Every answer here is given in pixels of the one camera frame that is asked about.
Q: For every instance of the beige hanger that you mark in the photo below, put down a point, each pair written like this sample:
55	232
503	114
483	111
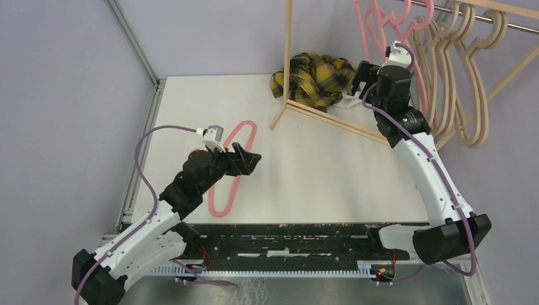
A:
434	28
456	30
467	54
425	44

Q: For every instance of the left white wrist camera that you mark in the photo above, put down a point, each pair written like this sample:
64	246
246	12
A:
211	137

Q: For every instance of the yellow plaid shirt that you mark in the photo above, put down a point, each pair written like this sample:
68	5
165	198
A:
319	81

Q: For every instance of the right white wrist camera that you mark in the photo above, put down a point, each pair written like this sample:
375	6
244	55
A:
399	54

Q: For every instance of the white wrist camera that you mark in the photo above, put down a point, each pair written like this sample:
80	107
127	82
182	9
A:
211	137
399	54

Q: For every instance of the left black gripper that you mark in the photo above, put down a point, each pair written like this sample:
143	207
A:
245	161

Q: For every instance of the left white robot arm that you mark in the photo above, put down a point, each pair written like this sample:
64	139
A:
105	275

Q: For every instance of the white slotted cable duct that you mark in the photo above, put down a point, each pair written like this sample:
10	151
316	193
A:
171	269

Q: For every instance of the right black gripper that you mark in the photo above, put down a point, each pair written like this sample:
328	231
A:
367	72

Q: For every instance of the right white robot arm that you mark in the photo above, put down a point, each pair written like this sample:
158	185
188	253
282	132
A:
454	228

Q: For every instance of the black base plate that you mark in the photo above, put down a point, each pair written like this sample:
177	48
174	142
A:
289	247

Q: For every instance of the white cloth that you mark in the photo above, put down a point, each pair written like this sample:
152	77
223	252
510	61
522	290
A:
347	102

